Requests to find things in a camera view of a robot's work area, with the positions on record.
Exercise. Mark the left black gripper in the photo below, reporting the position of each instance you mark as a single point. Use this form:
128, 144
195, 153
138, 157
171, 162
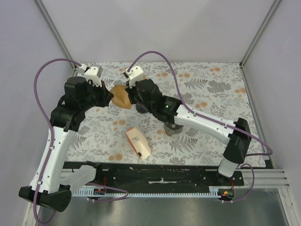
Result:
106, 95

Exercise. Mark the red grey coffee server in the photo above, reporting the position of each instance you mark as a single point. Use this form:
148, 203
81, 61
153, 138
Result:
142, 109

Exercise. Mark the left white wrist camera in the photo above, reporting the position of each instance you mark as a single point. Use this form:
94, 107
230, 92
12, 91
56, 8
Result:
91, 73

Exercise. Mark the grey clear dripper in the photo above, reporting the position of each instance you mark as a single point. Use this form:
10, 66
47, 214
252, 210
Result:
171, 126

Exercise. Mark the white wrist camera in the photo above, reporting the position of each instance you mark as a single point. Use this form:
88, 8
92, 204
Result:
135, 74
91, 73

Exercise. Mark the white slotted cable duct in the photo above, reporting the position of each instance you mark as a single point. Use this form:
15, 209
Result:
98, 192

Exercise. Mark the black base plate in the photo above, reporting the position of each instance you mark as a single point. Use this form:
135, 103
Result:
137, 177

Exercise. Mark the aluminium frame post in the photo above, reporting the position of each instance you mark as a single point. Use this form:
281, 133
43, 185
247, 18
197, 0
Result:
264, 24
51, 25

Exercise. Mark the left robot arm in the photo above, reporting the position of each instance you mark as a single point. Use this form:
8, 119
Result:
47, 189

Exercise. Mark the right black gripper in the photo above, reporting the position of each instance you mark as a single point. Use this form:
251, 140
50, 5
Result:
130, 91

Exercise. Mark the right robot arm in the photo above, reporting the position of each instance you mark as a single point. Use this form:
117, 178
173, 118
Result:
172, 111

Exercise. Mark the left aluminium frame post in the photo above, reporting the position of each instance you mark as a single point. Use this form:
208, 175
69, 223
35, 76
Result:
51, 25

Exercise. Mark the floral table mat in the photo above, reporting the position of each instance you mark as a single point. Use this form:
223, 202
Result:
213, 88

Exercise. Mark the right aluminium frame post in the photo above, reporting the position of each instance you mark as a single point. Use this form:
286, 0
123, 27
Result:
264, 24

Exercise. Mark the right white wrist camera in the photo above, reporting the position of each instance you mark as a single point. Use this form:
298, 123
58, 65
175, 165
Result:
135, 74

